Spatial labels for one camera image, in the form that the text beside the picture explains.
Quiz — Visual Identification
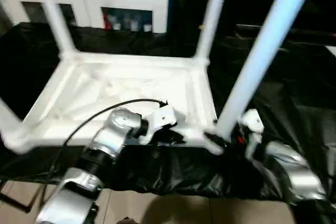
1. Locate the white plastic table top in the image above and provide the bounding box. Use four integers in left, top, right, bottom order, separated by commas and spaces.
3, 51, 224, 154

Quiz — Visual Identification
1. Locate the white plastic table leg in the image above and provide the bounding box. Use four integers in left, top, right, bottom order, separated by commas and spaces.
0, 98, 29, 152
214, 0, 320, 142
33, 0, 78, 60
194, 0, 233, 65

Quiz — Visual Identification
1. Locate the black work mat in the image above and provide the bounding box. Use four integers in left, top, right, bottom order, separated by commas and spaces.
0, 22, 336, 201

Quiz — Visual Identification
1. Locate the red bottle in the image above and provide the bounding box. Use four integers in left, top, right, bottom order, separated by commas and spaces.
103, 14, 113, 30

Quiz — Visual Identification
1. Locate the black tripod stand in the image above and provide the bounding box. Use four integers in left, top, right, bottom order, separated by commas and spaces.
0, 179, 48, 215

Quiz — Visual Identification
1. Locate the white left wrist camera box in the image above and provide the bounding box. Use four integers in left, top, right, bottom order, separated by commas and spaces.
141, 104, 178, 145

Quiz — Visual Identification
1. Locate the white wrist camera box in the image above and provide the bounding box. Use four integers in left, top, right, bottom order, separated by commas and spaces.
237, 110, 265, 158
141, 104, 178, 145

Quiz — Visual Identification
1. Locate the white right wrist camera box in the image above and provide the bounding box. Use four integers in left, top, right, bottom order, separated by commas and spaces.
237, 110, 265, 158

